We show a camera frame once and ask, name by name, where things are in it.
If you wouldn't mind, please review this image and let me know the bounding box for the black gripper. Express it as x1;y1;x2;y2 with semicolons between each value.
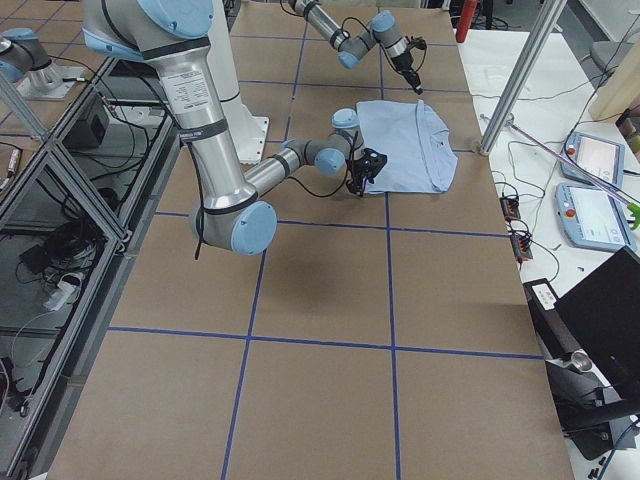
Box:
346;148;387;198
391;48;423;95

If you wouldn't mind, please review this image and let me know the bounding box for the light blue t-shirt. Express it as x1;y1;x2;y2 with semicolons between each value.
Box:
357;100;458;194

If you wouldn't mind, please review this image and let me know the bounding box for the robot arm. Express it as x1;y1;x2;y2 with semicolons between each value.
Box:
287;1;427;95
83;1;387;256

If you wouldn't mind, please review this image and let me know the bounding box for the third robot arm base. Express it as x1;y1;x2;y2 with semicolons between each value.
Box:
1;27;85;100

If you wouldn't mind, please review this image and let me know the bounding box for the red fire extinguisher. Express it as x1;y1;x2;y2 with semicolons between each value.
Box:
455;0;478;44

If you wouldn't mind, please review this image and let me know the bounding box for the small electronics board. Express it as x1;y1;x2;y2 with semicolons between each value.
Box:
499;196;521;221

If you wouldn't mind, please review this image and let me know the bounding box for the teach pendant far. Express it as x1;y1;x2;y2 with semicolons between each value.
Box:
561;132;625;187

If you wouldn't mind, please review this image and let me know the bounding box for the teach pendant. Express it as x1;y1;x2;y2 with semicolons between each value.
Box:
555;183;637;252
561;132;625;187

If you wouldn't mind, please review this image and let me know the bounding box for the teach pendant near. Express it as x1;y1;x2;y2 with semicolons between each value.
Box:
555;183;637;252

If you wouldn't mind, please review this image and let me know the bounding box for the reacher grabber tool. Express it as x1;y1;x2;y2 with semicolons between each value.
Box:
479;113;640;226

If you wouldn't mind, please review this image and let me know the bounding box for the black power box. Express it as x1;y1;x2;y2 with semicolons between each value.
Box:
63;97;109;149

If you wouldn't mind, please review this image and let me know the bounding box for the black monitor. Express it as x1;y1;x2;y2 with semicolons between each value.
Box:
555;247;639;398

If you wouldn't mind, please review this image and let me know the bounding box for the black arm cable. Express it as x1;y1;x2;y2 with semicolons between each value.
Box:
287;164;354;199

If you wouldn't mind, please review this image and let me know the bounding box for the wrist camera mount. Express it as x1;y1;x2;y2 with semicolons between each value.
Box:
405;36;428;52

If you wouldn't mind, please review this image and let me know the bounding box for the aluminium frame post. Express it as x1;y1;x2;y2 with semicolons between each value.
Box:
479;0;567;156

